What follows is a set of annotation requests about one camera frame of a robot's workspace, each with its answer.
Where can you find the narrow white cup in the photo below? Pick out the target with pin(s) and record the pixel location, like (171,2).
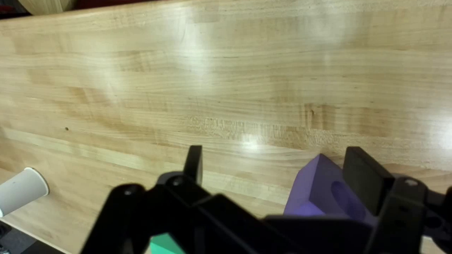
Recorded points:
(22,191)

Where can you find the long wooden table black legs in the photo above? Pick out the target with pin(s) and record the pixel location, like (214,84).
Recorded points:
(235,86)

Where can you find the purple block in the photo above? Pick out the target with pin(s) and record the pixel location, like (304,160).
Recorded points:
(315,189)

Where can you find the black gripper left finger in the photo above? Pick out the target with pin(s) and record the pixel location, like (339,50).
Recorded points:
(142,221)

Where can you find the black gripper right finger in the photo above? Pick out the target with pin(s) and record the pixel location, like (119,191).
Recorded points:
(404,221)

